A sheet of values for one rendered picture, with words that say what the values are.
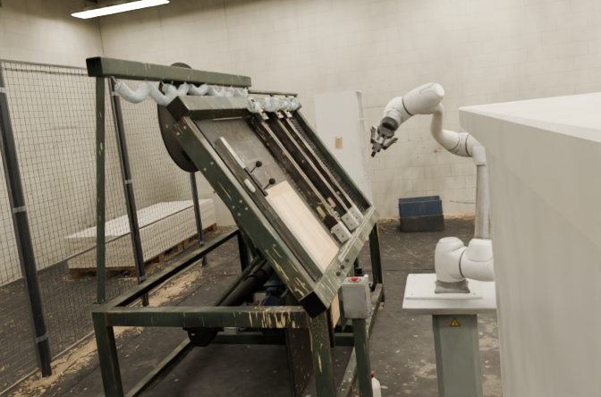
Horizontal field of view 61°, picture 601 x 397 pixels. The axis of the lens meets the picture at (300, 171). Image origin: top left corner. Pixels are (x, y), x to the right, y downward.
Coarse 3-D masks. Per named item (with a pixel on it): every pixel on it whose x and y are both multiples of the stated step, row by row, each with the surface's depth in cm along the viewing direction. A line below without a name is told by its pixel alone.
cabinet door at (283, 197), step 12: (276, 192) 303; (288, 192) 320; (276, 204) 292; (288, 204) 307; (300, 204) 324; (288, 216) 295; (300, 216) 311; (312, 216) 326; (300, 228) 299; (312, 228) 314; (312, 240) 302; (324, 240) 317; (312, 252) 289; (324, 252) 304; (336, 252) 320; (324, 264) 291
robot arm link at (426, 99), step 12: (432, 84) 220; (408, 96) 225; (420, 96) 221; (432, 96) 218; (408, 108) 226; (420, 108) 223; (432, 108) 224; (432, 120) 243; (432, 132) 252; (444, 132) 256; (444, 144) 260; (456, 144) 262
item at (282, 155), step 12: (252, 120) 350; (264, 120) 351; (264, 132) 349; (276, 144) 348; (276, 156) 349; (288, 156) 347; (288, 168) 348; (300, 180) 346; (312, 192) 345; (312, 204) 346; (324, 204) 344; (336, 216) 348; (336, 228) 344
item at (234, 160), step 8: (216, 144) 283; (224, 144) 282; (224, 152) 282; (232, 160) 282; (240, 160) 284; (240, 168) 281; (248, 176) 280; (256, 192) 280; (264, 200) 280; (272, 208) 279; (280, 216) 279; (280, 224) 279; (288, 224) 281; (288, 232) 278; (296, 240) 277; (296, 248) 278; (304, 248) 278; (304, 256) 277; (312, 256) 280; (312, 264) 277; (320, 272) 276
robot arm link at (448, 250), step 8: (440, 240) 271; (448, 240) 267; (456, 240) 267; (440, 248) 267; (448, 248) 264; (456, 248) 264; (464, 248) 264; (440, 256) 267; (448, 256) 263; (456, 256) 261; (440, 264) 267; (448, 264) 264; (456, 264) 260; (440, 272) 268; (448, 272) 264; (456, 272) 261; (440, 280) 269; (448, 280) 266; (456, 280) 265
